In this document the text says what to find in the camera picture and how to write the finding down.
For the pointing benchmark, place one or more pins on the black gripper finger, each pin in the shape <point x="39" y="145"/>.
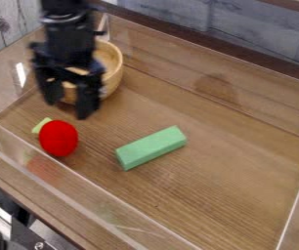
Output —
<point x="51" y="87"/>
<point x="88" y="99"/>

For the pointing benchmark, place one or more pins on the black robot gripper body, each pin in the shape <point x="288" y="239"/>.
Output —
<point x="63" y="58"/>

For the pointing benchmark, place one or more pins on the red plush fruit green leaf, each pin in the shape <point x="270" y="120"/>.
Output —
<point x="57" y="136"/>

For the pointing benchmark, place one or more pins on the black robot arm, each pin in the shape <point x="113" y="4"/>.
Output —
<point x="64" y="9"/>

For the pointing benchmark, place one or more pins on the light wooden bowl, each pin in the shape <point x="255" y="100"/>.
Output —
<point x="109" y="56"/>

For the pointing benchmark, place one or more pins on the green rectangular foam block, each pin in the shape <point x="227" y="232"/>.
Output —
<point x="149" y="147"/>

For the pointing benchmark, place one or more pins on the black metal stand base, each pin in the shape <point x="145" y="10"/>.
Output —
<point x="23" y="235"/>

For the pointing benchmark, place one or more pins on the clear acrylic corner bracket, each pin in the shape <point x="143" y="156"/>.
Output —
<point x="101" y="27"/>

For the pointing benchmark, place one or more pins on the clear acrylic tray enclosure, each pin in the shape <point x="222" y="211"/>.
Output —
<point x="184" y="164"/>

